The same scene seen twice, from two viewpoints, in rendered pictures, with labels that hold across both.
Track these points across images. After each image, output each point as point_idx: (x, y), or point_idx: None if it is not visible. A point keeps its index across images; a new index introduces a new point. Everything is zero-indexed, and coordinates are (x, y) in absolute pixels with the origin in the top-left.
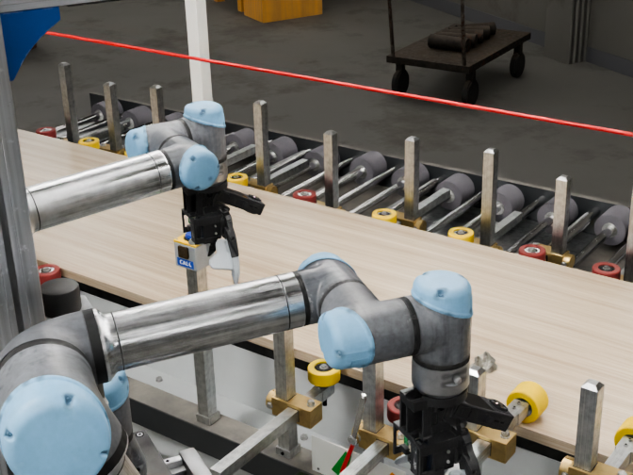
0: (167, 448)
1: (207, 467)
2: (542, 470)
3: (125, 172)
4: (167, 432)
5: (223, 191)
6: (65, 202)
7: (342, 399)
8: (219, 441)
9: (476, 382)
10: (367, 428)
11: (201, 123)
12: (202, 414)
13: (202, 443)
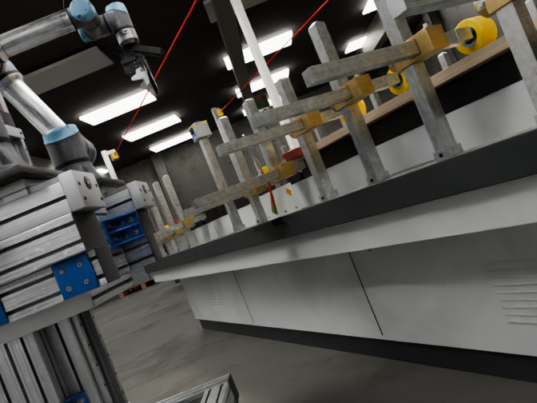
0: (239, 264)
1: (252, 263)
2: (383, 156)
3: (43, 17)
4: (228, 248)
5: (136, 45)
6: (11, 33)
7: (300, 192)
8: (240, 235)
9: (280, 84)
10: (269, 169)
11: (109, 10)
12: (234, 226)
13: (237, 242)
